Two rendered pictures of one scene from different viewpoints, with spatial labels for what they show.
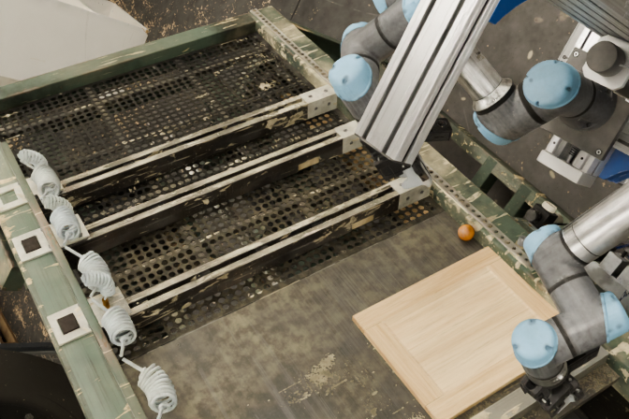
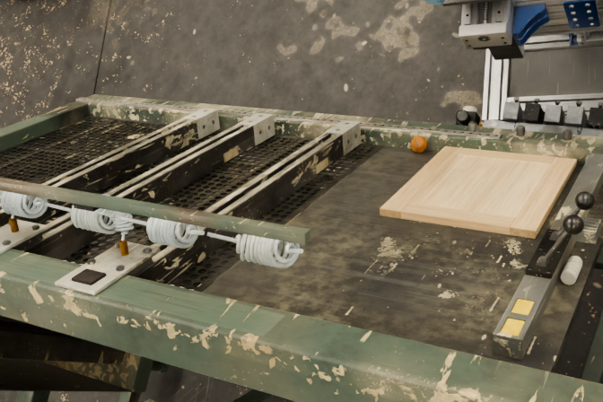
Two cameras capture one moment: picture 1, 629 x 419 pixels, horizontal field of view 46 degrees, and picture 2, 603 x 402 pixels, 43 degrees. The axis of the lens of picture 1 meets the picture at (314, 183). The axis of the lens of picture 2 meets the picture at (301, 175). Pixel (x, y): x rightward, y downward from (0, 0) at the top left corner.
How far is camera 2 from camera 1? 1.22 m
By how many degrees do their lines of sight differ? 31
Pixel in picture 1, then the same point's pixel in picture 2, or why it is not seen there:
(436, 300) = (441, 180)
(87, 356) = (138, 290)
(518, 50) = (333, 90)
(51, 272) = (24, 260)
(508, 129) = not seen: outside the picture
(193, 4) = not seen: outside the picture
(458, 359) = (501, 199)
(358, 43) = not seen: outside the picture
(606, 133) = not seen: outside the picture
